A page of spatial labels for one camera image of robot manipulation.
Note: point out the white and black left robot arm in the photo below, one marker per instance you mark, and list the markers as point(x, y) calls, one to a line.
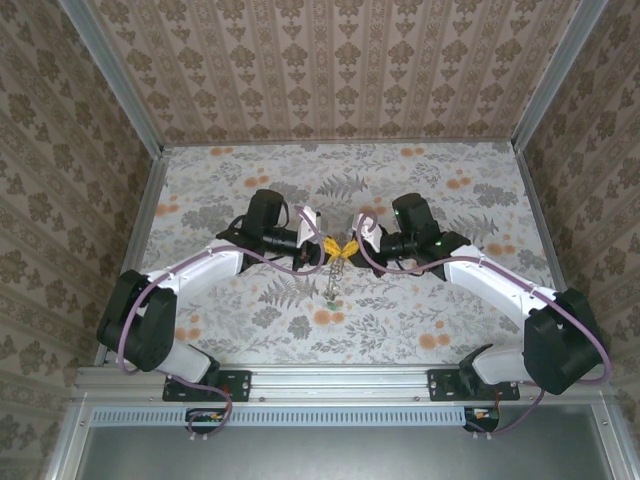
point(200, 270)

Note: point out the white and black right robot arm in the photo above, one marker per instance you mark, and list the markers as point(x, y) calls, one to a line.
point(490, 282)

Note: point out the black base electronics module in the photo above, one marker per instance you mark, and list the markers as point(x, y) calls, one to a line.
point(205, 417)
point(482, 415)

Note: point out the grey metal panel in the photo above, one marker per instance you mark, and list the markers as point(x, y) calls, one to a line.
point(325, 455)

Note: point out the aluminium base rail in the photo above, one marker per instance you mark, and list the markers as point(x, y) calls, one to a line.
point(340, 382)

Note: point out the aluminium table side rail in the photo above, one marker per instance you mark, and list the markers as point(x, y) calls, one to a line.
point(150, 200)
point(540, 215)

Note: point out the aluminium frame post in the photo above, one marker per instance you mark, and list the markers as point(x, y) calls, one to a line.
point(560, 75)
point(110, 75)

